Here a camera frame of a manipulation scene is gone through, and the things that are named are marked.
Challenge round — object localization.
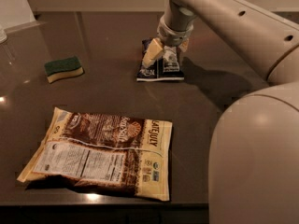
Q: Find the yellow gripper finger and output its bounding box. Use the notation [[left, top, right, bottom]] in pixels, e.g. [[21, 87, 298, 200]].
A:
[[178, 40, 189, 52], [142, 38, 164, 68]]

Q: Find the blue chip bag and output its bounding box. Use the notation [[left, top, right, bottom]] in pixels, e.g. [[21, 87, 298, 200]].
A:
[[136, 47, 184, 82]]

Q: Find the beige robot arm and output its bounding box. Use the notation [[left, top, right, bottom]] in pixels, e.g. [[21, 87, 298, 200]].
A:
[[143, 0, 299, 224]]

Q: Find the brown chip bag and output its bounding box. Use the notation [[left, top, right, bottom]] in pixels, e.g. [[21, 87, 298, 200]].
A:
[[18, 107, 172, 202]]

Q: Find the green yellow sponge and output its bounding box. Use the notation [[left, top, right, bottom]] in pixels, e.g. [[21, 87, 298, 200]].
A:
[[44, 56, 84, 83]]

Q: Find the white panel at left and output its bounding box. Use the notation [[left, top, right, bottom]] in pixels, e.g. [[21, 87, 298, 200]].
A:
[[0, 0, 44, 44]]

